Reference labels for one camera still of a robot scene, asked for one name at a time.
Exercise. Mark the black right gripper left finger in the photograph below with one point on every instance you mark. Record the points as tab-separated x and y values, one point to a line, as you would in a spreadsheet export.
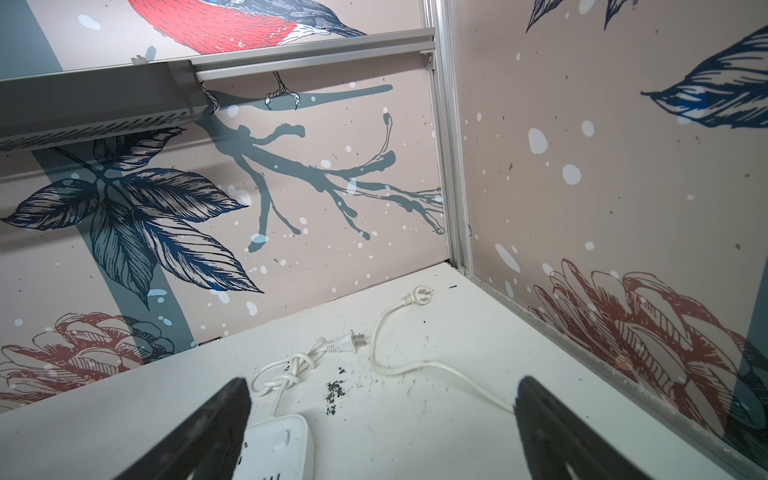
206	445

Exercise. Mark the white square power socket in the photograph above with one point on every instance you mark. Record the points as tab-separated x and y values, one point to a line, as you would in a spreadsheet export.
278	448

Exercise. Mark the black wire basket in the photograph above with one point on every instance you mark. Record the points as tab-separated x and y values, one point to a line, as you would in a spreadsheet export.
56	109

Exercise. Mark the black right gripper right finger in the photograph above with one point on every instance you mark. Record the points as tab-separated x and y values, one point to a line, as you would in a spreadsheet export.
557	444

